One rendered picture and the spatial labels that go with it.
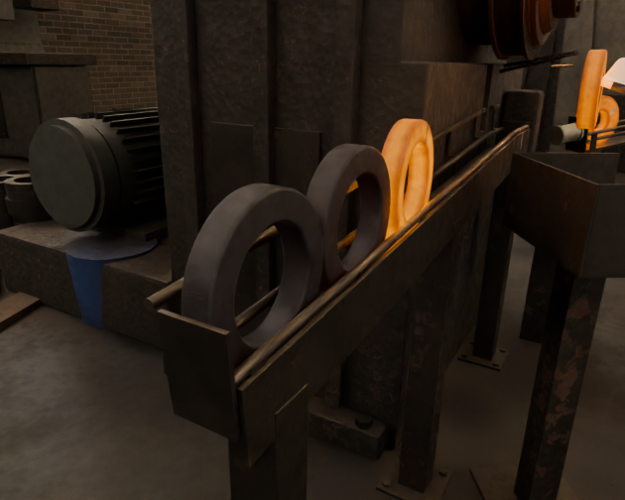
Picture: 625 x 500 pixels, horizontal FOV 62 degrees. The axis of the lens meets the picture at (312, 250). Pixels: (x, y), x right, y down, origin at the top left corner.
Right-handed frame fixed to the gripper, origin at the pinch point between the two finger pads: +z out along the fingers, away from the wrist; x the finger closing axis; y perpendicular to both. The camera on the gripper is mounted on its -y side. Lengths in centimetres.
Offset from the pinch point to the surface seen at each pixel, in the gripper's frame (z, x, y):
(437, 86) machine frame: 24.3, 22.0, -7.7
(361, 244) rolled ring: 14, 66, -23
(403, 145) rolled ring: 15, 58, -11
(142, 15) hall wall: 618, -461, -116
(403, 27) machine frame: 32.5, 27.2, 0.9
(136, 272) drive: 95, 25, -87
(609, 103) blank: -4, -69, -9
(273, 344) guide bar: 10, 92, -23
